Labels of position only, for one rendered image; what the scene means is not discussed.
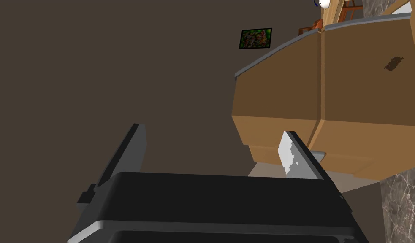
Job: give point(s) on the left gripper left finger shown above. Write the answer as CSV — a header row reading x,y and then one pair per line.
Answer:
x,y
128,153

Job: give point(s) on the green framed wall picture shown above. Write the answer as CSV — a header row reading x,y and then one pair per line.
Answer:
x,y
255,38

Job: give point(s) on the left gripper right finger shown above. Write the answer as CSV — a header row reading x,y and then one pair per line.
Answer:
x,y
300,158

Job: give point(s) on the brown wooden chair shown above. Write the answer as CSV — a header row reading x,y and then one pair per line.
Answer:
x,y
349,10

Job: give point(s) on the brown wooden cabinet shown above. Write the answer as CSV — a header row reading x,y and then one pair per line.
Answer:
x,y
329,91

